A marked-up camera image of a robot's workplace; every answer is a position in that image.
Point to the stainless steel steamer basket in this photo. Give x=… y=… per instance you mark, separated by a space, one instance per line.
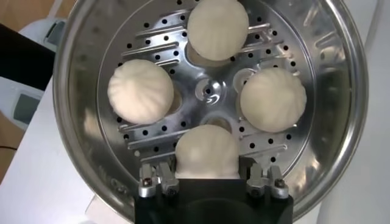
x=85 y=76

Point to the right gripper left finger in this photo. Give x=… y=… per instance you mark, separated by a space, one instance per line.
x=164 y=181

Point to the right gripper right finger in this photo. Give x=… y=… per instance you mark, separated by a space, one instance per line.
x=259 y=179

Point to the white steamed baozi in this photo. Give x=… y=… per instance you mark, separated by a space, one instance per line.
x=140 y=91
x=207 y=152
x=217 y=30
x=272 y=100

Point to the white and black robot body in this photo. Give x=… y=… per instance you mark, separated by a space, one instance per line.
x=18 y=61

